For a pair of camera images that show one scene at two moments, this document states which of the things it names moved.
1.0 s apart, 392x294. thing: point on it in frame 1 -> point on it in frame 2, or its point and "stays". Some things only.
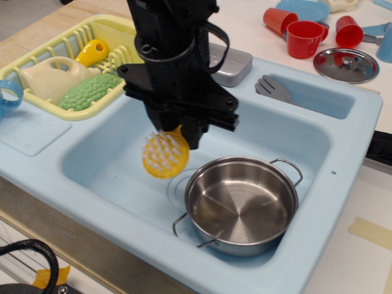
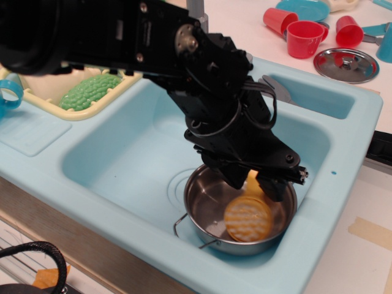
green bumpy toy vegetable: (87, 90) stays
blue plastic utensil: (376, 30) stays
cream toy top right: (342, 5) stays
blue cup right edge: (384, 51) stays
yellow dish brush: (165, 154) -> (249, 218)
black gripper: (177, 81) -> (243, 131)
